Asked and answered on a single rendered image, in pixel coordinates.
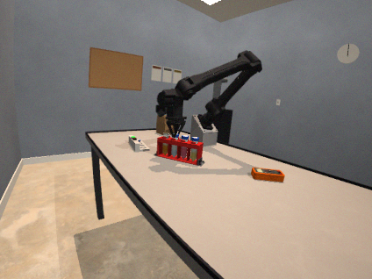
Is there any small open brown cardboard box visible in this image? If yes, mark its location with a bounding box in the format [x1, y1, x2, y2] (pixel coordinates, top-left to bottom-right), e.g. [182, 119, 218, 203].
[156, 115, 175, 135]

